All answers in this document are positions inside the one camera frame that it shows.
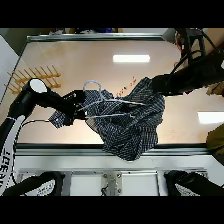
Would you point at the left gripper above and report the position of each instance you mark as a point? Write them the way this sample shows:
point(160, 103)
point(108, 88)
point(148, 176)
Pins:
point(74, 106)

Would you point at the white clothes hanger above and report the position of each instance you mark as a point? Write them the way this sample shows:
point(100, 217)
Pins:
point(110, 100)

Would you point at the dark blue checked shirt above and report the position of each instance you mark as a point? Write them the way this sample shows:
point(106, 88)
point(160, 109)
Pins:
point(133, 133)

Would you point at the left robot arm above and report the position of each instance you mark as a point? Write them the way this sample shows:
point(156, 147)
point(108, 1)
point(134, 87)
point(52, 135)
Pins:
point(18, 106)

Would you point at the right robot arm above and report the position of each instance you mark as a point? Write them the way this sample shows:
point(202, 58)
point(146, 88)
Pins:
point(196, 75)

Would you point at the tan garment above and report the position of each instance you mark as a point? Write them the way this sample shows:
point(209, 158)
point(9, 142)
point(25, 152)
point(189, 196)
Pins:
point(216, 89)

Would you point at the olive brown garment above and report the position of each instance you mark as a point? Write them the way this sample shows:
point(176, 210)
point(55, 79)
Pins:
point(216, 141)

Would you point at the silver frame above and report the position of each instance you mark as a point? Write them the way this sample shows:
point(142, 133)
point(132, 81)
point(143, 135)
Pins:
point(83, 151)

